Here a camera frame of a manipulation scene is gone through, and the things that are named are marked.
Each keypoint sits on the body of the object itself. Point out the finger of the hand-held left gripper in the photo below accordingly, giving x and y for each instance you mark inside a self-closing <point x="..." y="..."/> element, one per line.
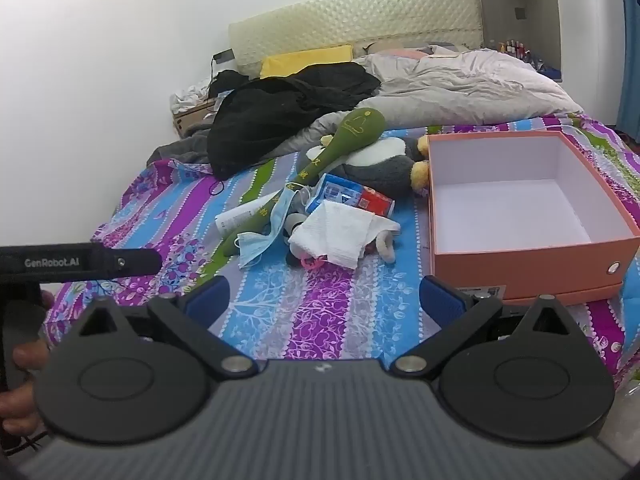
<point x="142" y="262"/>

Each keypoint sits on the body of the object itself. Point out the grey quilt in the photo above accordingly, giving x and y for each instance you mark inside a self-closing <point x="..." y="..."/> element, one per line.
<point x="450" y="90"/>

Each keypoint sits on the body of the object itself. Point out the pink hair clip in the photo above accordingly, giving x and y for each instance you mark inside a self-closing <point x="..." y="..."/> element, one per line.
<point x="312" y="261"/>

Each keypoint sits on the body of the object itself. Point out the green plush mallet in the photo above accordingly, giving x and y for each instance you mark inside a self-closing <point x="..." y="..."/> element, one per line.
<point x="357" y="127"/>

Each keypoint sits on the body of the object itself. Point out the dark grey blanket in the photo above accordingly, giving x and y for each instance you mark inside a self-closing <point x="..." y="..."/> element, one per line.
<point x="175" y="152"/>

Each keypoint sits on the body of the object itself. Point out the brown cardboard box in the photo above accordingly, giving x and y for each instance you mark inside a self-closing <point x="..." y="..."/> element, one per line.
<point x="192" y="117"/>

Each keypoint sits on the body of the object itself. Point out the blue packet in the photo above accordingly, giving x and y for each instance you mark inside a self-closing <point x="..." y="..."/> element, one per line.
<point x="335" y="191"/>

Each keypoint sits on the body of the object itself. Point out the black jacket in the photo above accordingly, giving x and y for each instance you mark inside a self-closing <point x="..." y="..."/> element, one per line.
<point x="280" y="110"/>

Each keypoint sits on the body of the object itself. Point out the cream quilted headboard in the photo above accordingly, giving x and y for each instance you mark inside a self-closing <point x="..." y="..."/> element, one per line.
<point x="350" y="15"/>

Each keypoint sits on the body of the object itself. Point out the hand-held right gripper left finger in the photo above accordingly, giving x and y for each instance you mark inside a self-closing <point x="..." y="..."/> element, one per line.
<point x="207" y="300"/>

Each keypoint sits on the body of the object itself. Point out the black wall charger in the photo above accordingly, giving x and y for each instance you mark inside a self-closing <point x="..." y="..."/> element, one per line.
<point x="223" y="55"/>

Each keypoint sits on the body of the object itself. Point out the blue bedside clutter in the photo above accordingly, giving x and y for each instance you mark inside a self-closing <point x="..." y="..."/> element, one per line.
<point x="547" y="69"/>

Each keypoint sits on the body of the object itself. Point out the row of small bottles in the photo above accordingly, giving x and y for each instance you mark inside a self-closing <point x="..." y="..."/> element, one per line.
<point x="514" y="49"/>

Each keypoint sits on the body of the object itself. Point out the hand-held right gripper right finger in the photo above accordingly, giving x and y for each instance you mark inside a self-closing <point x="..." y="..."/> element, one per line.
<point x="440" y="300"/>

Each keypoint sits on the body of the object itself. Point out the floral striped bed sheet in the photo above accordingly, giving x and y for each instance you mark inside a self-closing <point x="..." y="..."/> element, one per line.
<point x="310" y="310"/>

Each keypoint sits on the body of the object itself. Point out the grey penguin plush toy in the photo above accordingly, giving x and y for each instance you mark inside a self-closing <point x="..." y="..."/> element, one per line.
<point x="380" y="170"/>

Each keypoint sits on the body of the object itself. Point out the dark wall switch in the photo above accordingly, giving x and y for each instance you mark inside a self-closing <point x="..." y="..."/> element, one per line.
<point x="520" y="12"/>

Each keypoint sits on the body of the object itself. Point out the white crumpled cloth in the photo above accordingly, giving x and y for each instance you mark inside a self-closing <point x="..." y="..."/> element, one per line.
<point x="187" y="95"/>

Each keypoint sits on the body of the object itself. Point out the person's left hand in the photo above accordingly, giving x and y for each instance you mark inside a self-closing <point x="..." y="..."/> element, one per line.
<point x="20" y="410"/>

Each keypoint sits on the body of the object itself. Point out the blue face mask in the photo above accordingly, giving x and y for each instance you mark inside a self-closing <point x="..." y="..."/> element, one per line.
<point x="252" y="250"/>

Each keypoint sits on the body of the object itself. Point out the blue curtain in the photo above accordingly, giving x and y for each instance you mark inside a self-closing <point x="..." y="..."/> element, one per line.
<point x="630" y="60"/>

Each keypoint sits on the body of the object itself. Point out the white tube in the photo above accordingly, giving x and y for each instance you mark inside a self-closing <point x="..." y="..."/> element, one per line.
<point x="235" y="217"/>

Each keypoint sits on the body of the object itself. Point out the black cloth bundle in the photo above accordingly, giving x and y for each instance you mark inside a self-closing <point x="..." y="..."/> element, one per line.
<point x="227" y="82"/>

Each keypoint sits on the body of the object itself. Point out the orange cardboard box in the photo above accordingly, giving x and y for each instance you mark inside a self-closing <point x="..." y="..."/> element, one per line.
<point x="500" y="270"/>

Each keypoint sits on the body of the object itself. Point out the yellow pillow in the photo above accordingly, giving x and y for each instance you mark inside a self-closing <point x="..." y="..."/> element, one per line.
<point x="300" y="60"/>

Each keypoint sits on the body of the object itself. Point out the pink pillow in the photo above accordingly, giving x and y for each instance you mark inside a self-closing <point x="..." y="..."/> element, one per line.
<point x="405" y="53"/>

